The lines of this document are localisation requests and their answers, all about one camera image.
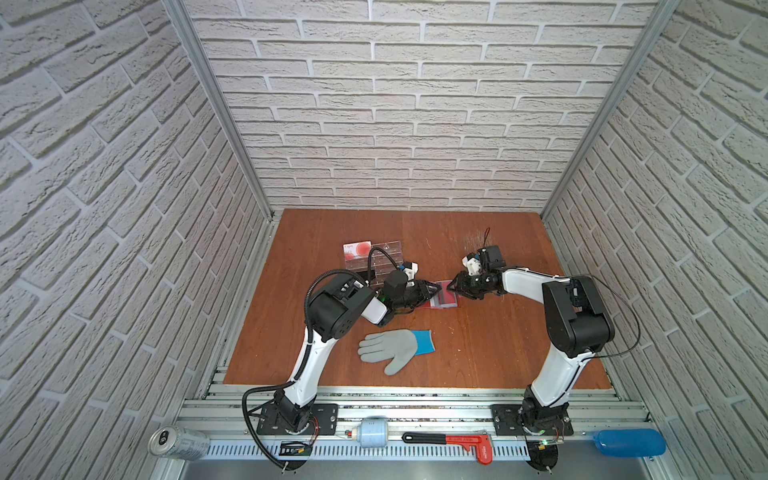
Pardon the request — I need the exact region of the black round foot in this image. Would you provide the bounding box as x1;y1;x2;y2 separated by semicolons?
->
527;442;559;473

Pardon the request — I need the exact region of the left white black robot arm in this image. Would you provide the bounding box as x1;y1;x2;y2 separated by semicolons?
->
241;245;442;431

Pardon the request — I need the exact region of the blue plastic bottle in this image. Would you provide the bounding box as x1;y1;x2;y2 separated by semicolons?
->
593;429;667;458

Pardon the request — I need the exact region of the clear acrylic card organizer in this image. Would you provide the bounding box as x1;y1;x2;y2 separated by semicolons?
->
344;240;404;286

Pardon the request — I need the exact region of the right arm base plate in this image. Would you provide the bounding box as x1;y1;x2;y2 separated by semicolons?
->
490;402;574;437

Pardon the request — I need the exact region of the grey blue work glove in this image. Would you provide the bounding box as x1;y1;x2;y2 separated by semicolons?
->
357;329;435;376

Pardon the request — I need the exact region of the white plastic bottle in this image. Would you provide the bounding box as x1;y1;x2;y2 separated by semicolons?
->
346;417;389;449

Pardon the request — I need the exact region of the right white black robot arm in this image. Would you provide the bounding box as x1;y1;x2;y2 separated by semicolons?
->
448;228;615;435

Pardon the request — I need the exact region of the aluminium rail frame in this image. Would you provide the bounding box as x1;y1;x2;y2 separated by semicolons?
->
153;383;674;479

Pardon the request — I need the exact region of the red black pipe wrench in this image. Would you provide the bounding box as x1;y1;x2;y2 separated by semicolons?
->
401;432;493;466

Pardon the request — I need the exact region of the silver drink can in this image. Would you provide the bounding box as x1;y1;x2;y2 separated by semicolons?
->
148;425;210;461

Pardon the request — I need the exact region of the red leather card holder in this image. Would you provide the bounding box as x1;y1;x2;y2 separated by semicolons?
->
429;280;458;309

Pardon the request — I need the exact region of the red white card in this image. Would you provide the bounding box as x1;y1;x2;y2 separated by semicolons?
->
343;241;372;261

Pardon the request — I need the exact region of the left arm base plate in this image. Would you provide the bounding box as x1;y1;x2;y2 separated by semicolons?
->
256;402;339;436

